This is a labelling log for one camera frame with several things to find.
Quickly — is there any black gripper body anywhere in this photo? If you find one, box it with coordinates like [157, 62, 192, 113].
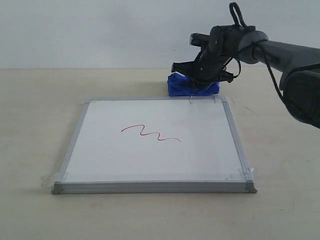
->
[171, 50, 234, 85]

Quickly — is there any blue cloth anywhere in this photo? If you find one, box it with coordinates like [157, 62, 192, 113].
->
[167, 72, 220, 97]

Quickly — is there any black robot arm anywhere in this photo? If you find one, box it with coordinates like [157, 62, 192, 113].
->
[171, 25, 320, 128]

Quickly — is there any clear plastic pen tray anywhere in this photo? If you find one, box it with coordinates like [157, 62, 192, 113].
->
[188, 95, 223, 105]

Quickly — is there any red wavy marker line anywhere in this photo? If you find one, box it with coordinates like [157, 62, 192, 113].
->
[120, 124, 182, 143]

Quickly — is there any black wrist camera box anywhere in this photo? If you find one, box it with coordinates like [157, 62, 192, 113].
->
[189, 32, 210, 48]

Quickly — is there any white board with metal frame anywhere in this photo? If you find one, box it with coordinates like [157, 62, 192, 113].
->
[51, 95, 257, 195]

